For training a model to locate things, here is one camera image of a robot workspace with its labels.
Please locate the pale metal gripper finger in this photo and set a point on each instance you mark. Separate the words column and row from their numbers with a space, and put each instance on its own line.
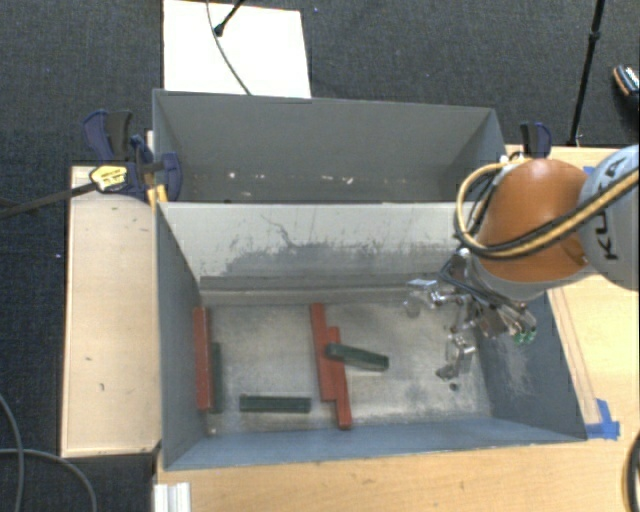
column 461, row 350
column 424, row 286

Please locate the dark green flat block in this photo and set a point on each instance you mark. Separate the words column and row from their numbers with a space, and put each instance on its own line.
column 357, row 357
column 216, row 380
column 275, row 404

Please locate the red-brown flat block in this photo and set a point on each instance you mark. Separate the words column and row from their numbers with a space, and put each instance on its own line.
column 343, row 400
column 320, row 330
column 201, row 360

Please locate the grey metal bin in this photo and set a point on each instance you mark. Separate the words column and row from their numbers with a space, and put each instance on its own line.
column 280, row 240

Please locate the pale wood flat board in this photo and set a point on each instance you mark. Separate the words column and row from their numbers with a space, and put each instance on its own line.
column 110, row 320

